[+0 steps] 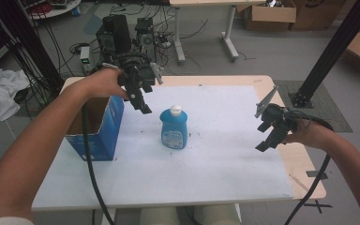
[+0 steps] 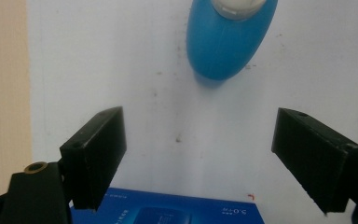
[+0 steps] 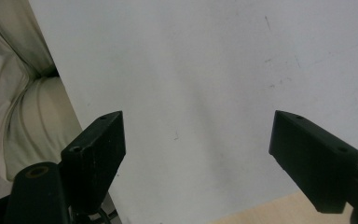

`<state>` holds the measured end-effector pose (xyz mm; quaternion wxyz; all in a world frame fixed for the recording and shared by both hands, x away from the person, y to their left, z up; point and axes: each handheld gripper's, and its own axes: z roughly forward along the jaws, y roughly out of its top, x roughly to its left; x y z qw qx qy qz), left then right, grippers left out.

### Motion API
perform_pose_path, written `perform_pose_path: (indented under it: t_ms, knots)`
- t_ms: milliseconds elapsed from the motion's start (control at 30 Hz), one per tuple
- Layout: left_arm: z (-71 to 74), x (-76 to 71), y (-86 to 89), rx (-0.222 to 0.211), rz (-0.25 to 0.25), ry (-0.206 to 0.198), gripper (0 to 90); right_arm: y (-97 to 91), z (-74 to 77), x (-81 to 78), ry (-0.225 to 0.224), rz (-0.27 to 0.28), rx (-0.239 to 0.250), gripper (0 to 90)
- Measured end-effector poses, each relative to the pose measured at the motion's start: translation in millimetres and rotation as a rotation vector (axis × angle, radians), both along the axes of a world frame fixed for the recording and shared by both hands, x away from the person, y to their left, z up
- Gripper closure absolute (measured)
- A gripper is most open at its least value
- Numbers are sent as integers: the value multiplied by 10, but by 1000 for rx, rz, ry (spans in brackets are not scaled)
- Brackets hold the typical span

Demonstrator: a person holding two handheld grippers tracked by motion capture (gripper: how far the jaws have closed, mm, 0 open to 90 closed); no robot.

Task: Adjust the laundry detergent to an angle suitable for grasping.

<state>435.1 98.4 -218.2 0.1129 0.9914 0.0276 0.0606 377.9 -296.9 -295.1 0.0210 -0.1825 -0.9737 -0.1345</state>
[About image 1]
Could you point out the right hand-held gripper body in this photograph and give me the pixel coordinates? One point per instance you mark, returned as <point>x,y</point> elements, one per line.
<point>276,116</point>

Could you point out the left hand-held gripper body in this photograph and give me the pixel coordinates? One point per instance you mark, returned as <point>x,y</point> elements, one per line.
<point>139,74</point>

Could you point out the person's right hand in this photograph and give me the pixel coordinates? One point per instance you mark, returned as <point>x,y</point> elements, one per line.
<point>306,135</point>

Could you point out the person's left hand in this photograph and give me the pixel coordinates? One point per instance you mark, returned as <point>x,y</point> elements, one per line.
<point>101,83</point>

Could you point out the slim black computer tower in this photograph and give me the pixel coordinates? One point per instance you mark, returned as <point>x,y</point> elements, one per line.
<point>146,37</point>

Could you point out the blue cardboard box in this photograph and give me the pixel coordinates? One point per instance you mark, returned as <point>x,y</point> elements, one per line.
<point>107,131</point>

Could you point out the large black computer tower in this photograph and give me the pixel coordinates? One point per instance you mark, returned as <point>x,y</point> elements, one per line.
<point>115,34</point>

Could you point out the blue bottle with white cap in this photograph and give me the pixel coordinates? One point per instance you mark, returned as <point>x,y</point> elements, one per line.
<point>174,131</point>

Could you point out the grey floor mat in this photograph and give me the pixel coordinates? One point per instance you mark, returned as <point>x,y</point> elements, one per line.
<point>331,118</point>

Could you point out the black tape strip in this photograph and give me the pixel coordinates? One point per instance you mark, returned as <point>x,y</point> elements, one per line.
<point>316,174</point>

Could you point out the white power supply unit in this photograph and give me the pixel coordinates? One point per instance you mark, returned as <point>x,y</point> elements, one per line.
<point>85,57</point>

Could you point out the white table mat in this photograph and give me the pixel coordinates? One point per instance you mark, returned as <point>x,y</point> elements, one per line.
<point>212,168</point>

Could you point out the black tape cross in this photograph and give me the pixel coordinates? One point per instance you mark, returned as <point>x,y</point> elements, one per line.
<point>318,206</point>

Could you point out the black metal stand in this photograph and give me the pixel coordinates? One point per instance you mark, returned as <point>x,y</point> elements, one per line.
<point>331,53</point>

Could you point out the white desk with metal legs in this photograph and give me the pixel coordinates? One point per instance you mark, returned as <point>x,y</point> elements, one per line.
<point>200,2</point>

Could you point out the open brown cardboard box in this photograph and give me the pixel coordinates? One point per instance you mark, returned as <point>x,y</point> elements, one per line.
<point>270,15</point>

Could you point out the round white table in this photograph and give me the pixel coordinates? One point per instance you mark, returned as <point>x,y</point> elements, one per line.
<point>59,9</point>

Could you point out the closed brown cardboard box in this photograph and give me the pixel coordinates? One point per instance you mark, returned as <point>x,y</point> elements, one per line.
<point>315,15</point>

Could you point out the white crumpled cloth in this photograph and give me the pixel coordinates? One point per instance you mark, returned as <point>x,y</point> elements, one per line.
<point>0,93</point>

